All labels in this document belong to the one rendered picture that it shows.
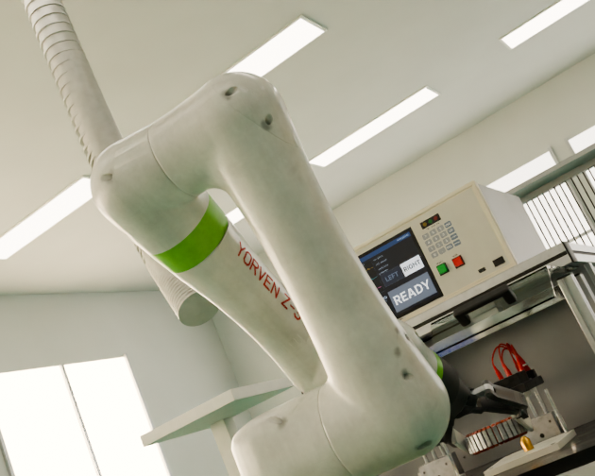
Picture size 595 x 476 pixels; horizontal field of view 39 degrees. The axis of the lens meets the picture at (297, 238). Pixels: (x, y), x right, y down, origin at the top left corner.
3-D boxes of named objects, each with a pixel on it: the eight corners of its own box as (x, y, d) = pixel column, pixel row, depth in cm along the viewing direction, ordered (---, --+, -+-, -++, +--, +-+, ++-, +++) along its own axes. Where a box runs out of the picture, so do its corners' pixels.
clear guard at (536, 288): (555, 297, 140) (538, 265, 141) (433, 355, 150) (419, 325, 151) (589, 293, 168) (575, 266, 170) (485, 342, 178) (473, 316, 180)
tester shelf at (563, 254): (573, 261, 163) (563, 241, 164) (302, 395, 191) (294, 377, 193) (609, 263, 202) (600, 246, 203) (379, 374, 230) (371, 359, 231)
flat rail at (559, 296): (573, 295, 163) (566, 280, 163) (321, 414, 188) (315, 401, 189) (574, 294, 164) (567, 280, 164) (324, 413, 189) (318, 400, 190)
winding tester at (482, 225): (517, 265, 171) (473, 179, 176) (347, 352, 189) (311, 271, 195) (557, 266, 205) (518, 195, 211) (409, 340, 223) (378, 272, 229)
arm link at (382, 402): (463, 454, 95) (236, 46, 96) (343, 505, 100) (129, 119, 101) (474, 415, 107) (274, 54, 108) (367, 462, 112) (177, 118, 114)
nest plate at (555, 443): (560, 449, 146) (557, 442, 147) (485, 478, 153) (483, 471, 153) (576, 434, 159) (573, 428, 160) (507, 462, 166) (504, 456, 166)
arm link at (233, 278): (212, 265, 109) (240, 203, 116) (154, 279, 116) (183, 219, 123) (359, 408, 128) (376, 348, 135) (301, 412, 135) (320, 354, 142)
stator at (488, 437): (520, 436, 138) (511, 416, 139) (463, 460, 143) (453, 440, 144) (537, 428, 148) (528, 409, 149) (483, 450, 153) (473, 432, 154)
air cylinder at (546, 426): (563, 437, 165) (551, 411, 166) (529, 450, 168) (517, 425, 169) (569, 433, 169) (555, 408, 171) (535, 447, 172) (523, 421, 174)
